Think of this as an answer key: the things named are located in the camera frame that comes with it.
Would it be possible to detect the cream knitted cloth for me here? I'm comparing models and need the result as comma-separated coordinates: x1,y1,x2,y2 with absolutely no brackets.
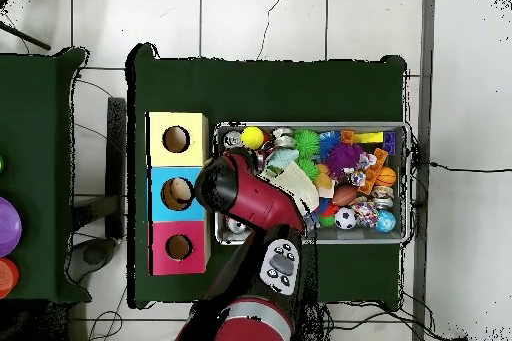
279,163,323,216

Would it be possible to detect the green spiky ball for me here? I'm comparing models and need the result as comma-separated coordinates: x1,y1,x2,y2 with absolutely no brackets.
293,128,321,157

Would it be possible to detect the purple disc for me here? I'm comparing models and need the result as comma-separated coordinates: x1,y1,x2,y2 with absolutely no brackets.
0,196,23,258

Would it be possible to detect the black side stand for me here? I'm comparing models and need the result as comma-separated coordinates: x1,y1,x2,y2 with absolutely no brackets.
71,96,129,238

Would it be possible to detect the purple spiky ball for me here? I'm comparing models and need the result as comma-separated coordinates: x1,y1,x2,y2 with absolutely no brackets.
328,142,363,174

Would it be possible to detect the clear shallow mesh bin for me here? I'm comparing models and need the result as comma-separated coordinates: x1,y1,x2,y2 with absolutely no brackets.
213,122,414,246

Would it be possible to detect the small soccer ball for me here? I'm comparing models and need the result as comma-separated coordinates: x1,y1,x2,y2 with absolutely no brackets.
334,207,359,231

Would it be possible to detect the dark green side table cloth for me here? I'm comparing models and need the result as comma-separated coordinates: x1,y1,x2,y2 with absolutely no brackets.
0,48,89,302

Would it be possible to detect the small orange basketball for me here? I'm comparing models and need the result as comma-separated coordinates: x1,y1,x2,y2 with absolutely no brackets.
375,164,399,188

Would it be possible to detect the crushed silver can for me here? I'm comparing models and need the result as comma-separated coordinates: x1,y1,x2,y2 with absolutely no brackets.
271,126,296,149

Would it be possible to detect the wooden box with three holes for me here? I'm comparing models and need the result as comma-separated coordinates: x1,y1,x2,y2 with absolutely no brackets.
146,111,212,277

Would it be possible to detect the light teal cloth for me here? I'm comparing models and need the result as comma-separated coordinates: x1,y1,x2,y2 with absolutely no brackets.
259,147,301,174

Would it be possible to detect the yellow tennis ball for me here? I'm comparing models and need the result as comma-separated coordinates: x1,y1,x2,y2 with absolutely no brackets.
241,126,266,151

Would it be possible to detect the silver can with pull tab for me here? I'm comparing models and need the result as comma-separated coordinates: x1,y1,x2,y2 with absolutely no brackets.
222,130,244,152

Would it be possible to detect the red soda can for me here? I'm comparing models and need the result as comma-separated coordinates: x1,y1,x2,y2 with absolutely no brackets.
226,216,249,237

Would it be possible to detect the red disc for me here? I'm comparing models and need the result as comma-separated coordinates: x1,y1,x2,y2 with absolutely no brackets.
0,257,20,298

